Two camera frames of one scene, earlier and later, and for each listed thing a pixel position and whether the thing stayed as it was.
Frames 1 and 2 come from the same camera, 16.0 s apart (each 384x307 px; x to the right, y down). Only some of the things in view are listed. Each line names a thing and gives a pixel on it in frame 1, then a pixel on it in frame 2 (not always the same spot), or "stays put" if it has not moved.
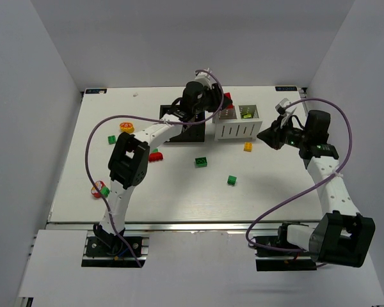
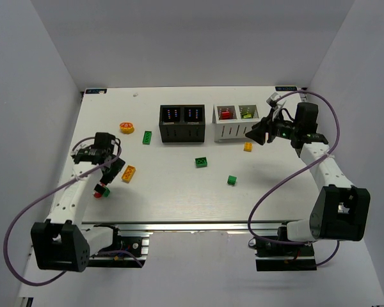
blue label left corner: x=96 y=91 stays put
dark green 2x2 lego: x=201 y=162 stays put
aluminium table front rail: x=189 y=226 stays put
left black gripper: x=216 y=96 to x=112 y=171
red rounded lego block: x=228 y=100 to x=225 y=115
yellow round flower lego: x=127 y=127 stays put
